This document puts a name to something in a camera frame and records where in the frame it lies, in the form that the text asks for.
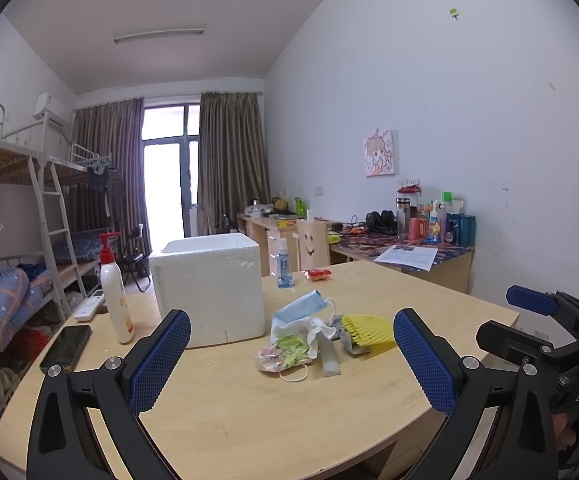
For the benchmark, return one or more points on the black headphones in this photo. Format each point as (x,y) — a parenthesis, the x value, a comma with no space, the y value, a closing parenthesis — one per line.
(381,222)

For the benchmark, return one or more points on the tall clear water bottle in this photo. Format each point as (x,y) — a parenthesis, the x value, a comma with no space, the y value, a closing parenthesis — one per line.
(403,215)

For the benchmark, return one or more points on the printed paper sheet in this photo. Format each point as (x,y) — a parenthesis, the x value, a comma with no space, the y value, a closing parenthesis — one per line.
(416,257)

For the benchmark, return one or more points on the black folding chair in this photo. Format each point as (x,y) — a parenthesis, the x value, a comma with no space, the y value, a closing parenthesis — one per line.
(132,260)

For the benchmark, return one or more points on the wooden drawer desk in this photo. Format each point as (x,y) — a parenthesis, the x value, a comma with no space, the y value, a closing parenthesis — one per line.
(267,233)

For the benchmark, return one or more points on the red snack packet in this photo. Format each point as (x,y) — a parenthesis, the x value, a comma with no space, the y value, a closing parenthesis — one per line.
(315,275)

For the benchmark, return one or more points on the blue plaid quilt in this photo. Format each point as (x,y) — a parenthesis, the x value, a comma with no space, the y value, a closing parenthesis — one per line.
(20,299)

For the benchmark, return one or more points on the brown curtain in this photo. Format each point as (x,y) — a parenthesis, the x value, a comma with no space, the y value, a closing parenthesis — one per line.
(232,158)
(113,194)

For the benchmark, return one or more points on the brown right curtain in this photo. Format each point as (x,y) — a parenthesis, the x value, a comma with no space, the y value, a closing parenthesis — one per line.
(232,158)

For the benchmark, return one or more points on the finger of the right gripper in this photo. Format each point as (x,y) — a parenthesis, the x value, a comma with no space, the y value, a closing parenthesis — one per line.
(544,302)
(510,344)

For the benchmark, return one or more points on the anime wall picture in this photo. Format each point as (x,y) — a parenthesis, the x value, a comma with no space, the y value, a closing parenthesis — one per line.
(379,154)

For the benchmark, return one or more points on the wooden smiley chair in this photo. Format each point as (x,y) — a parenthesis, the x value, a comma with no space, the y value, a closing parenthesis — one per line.
(313,246)

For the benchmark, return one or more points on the black smartphone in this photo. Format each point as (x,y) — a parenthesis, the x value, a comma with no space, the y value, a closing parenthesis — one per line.
(67,348)

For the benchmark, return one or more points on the white foam box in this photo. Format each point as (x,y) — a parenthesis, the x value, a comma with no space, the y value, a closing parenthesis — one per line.
(217,280)

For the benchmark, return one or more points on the white foam strip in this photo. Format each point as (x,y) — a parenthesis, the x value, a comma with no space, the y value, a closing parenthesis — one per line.
(328,356)

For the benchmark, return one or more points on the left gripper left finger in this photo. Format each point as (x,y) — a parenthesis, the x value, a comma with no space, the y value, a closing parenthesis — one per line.
(63,443)

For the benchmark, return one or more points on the blue sanitizer bottle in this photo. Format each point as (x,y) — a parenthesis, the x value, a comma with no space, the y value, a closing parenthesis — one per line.
(284,277)

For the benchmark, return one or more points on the metal bunk bed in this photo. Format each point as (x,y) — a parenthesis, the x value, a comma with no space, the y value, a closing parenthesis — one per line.
(38,164)

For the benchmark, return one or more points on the blue surgical mask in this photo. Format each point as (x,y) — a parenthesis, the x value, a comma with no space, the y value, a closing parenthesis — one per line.
(305,306)

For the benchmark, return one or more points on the green patterned mask packet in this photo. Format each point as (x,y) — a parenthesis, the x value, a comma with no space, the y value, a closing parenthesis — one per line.
(288,358)

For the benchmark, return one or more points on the wooden side desk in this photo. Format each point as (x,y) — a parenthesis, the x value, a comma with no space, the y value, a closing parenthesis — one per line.
(442,264)

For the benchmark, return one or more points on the yellow foam fruit net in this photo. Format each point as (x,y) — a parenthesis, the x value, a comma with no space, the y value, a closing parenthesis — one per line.
(369,331)

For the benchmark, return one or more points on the white face mask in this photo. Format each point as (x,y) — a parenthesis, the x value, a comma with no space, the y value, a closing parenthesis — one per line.
(307,328)

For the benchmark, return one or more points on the white air conditioner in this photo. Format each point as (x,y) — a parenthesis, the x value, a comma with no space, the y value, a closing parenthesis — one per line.
(48,105)

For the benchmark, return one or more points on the grey knit cloth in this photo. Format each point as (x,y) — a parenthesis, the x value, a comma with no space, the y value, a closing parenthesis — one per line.
(345,337)

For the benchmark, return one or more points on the white remote control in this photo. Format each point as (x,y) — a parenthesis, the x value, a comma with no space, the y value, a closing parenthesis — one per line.
(89,306)

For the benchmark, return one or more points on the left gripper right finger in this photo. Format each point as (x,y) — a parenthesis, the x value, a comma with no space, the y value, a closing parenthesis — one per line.
(521,443)

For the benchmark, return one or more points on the white lotion pump bottle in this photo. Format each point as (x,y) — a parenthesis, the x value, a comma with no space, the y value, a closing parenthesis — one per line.
(114,291)

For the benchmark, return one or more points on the brown left curtain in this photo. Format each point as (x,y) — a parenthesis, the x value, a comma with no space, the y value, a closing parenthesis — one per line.
(113,194)

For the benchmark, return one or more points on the ceiling tube light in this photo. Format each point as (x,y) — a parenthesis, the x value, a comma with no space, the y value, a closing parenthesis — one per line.
(159,34)

